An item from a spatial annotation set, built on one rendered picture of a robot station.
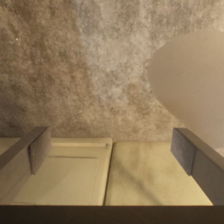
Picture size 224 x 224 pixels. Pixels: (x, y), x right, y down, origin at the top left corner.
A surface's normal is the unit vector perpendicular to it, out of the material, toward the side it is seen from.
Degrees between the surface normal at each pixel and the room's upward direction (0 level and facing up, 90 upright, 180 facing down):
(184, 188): 90
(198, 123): 0
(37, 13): 0
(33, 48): 0
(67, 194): 90
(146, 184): 90
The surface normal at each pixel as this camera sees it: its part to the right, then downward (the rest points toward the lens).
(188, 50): -0.12, 0.62
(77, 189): -0.13, -0.78
